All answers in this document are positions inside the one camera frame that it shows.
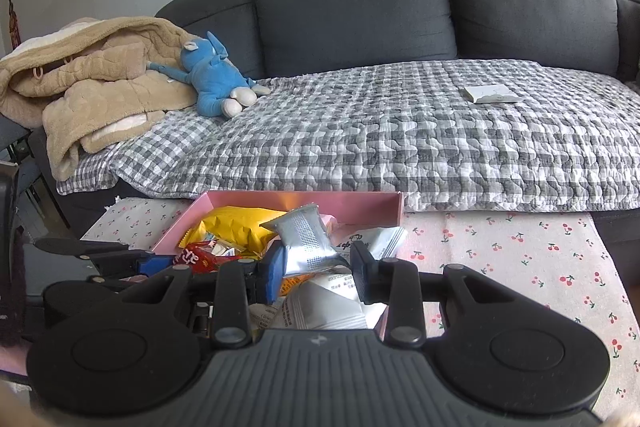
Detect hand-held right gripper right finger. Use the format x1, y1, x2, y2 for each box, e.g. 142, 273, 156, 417
349, 241, 526, 348

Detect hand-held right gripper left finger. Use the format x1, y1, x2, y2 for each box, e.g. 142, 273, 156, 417
120, 241, 286, 350

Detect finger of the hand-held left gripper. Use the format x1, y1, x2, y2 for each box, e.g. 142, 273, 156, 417
85, 252, 177, 290
34, 237, 132, 260

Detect silver snack packet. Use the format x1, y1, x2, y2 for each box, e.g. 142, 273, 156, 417
259, 203, 351, 278

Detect pink cardboard box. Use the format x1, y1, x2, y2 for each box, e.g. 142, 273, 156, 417
150, 190, 405, 343

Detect white packet with monkey print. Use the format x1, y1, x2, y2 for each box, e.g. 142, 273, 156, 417
335, 227, 408, 263

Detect large white snack packet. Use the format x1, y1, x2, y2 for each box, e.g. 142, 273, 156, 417
277, 274, 386, 332

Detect small white red-print packet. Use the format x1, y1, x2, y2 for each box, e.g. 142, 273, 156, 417
248, 302, 286, 333

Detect red snack packet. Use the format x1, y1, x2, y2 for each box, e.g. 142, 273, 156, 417
172, 241, 251, 275

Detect small colourful candy packet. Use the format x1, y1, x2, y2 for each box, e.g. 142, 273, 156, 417
202, 232, 246, 256

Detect plain yellow snack packet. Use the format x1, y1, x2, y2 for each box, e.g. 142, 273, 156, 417
181, 205, 290, 258

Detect dark chair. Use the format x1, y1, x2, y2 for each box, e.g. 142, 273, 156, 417
0, 117, 61, 228

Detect cherry print tablecloth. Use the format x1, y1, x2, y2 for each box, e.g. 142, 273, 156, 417
80, 196, 640, 423

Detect grey checked quilt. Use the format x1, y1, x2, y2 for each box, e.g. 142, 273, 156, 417
55, 58, 640, 212

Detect beige fleece blanket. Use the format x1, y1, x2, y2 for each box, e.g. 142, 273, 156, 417
0, 16, 197, 182

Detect blue plush toy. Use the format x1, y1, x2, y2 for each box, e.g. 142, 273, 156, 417
146, 32, 271, 118

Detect flat white packet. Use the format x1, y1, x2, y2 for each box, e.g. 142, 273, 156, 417
460, 83, 521, 104

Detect dark grey sofa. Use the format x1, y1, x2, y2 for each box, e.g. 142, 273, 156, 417
30, 0, 640, 258

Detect red wall hanging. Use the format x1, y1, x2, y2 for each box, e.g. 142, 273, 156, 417
6, 0, 21, 52

